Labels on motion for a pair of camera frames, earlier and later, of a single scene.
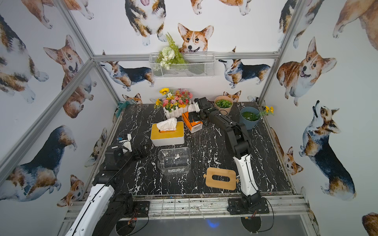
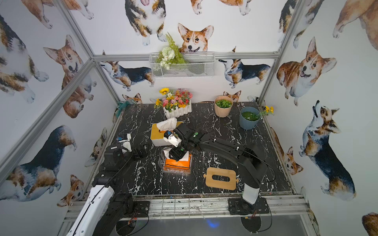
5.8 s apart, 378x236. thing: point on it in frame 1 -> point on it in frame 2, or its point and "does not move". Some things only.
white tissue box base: [168, 141] does not move
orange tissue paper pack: [169, 125] does not move
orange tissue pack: [194, 126] -> [183, 163]
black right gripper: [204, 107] -> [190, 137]
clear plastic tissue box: [174, 161] does not move
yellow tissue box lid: [155, 133] does not move
